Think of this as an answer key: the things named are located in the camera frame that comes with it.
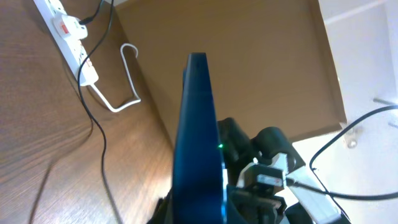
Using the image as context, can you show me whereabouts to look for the blue Galaxy smartphone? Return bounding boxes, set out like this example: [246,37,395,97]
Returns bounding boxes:
[172,53,227,223]

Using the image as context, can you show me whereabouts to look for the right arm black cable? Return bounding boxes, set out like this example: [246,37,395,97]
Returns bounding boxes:
[285,105,398,224]

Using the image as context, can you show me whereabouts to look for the white power strip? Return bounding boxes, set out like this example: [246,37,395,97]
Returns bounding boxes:
[34,0,98,86]

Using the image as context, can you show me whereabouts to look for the white charger plug adapter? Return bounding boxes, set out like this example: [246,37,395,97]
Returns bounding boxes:
[52,14,88,40]

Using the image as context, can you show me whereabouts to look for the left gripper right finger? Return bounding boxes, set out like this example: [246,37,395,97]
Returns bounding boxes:
[226,185,243,224]

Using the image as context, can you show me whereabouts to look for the black charger cable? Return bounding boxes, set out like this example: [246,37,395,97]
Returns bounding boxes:
[76,0,125,224]

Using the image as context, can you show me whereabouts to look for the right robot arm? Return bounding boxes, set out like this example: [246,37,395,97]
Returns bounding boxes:
[218,118,350,223]

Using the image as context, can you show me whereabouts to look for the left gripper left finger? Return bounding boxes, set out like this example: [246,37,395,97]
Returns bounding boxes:
[147,190,173,224]

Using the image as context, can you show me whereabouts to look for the white power strip cord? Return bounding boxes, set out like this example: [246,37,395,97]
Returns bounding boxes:
[89,42,142,113]

